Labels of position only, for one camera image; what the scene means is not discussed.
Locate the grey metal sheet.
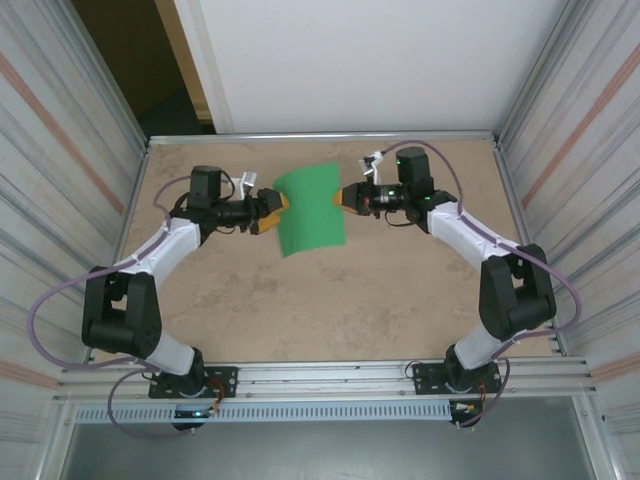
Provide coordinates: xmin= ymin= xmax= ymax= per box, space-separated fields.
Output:
xmin=59 ymin=397 xmax=601 ymax=480

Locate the beige door jamb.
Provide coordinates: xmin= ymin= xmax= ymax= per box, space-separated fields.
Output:
xmin=152 ymin=0 xmax=219 ymax=135

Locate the translucent ribbed side panel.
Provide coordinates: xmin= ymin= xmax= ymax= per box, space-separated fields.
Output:
xmin=0 ymin=0 xmax=149 ymax=480
xmin=499 ymin=0 xmax=640 ymax=480

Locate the small electronics module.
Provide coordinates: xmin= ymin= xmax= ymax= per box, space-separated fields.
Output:
xmin=449 ymin=399 xmax=484 ymax=429
xmin=172 ymin=407 xmax=221 ymax=432

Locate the aluminium table edge rail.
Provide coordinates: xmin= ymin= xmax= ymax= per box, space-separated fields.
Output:
xmin=88 ymin=142 xmax=151 ymax=364
xmin=146 ymin=130 xmax=501 ymax=147
xmin=492 ymin=142 xmax=566 ymax=357

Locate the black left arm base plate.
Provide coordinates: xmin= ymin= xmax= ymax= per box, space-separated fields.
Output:
xmin=148 ymin=366 xmax=239 ymax=400

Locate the wide aluminium mounting rail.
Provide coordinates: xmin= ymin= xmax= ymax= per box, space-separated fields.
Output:
xmin=57 ymin=355 xmax=599 ymax=401

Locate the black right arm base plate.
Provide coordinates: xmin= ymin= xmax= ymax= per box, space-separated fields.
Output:
xmin=412 ymin=360 xmax=501 ymax=396

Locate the grey slotted cable duct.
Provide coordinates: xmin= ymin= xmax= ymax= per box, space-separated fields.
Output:
xmin=73 ymin=399 xmax=454 ymax=424

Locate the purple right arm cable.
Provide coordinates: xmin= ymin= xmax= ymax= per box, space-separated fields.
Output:
xmin=379 ymin=139 xmax=584 ymax=430

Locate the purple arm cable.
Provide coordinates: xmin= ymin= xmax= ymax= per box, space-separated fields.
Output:
xmin=379 ymin=139 xmax=584 ymax=430
xmin=27 ymin=174 xmax=236 ymax=439

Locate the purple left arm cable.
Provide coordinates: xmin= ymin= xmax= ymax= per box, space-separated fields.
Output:
xmin=27 ymin=174 xmax=236 ymax=439

